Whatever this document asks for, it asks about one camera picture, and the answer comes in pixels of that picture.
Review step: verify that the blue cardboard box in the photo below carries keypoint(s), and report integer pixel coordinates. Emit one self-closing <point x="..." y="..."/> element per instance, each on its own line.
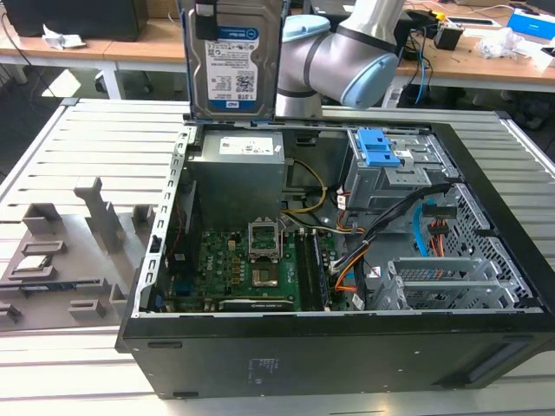
<point x="531" y="24"/>

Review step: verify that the large black box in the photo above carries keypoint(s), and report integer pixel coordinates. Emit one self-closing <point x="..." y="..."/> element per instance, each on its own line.
<point x="73" y="17"/>

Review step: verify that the blue disk carrier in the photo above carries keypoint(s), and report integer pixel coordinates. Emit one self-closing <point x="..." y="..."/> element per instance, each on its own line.
<point x="377" y="149"/>

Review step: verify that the grey parts rack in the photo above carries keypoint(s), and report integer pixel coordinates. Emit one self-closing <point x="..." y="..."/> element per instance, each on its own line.
<point x="99" y="216"/>

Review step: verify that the green motherboard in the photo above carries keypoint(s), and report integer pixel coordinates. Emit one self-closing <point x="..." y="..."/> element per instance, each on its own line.
<point x="217" y="268"/>

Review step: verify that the small black box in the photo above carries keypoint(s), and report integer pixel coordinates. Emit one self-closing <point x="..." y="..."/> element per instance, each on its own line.
<point x="447" y="38"/>

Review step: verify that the crumpled white paper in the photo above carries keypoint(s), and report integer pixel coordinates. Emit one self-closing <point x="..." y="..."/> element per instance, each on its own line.
<point x="60" y="39"/>

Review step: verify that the grey power supply unit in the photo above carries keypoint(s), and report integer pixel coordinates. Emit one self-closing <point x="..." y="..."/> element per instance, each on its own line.
<point x="236" y="173"/>

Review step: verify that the silver CPU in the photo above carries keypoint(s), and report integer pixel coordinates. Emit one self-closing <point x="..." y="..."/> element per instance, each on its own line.
<point x="34" y="262"/>

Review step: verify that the black RAM stick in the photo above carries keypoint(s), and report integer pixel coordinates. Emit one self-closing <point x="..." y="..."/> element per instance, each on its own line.
<point x="319" y="277"/>

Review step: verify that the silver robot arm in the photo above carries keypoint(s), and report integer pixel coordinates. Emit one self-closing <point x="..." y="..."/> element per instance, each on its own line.
<point x="338" y="56"/>

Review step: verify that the hard disk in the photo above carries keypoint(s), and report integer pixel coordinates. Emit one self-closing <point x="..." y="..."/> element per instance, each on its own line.
<point x="234" y="65"/>

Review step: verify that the crumpled clear plastic bag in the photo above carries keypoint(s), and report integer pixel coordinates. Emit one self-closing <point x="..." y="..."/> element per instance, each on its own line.
<point x="500" y="43"/>

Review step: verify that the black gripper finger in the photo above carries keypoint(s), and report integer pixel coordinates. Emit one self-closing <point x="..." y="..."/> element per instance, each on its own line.
<point x="204" y="21"/>

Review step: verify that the black graphics card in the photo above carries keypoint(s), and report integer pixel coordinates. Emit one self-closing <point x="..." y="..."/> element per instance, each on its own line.
<point x="256" y="304"/>

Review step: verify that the black PC case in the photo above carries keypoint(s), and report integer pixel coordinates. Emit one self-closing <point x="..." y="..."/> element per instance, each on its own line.
<point x="347" y="346"/>

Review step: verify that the metal disk bay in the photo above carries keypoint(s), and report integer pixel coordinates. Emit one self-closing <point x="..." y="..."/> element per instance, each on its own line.
<point x="390" y="182"/>

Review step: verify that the wooden desk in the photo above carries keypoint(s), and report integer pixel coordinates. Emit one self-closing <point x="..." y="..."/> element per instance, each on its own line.
<point x="468" y="69"/>
<point x="108" y="51"/>

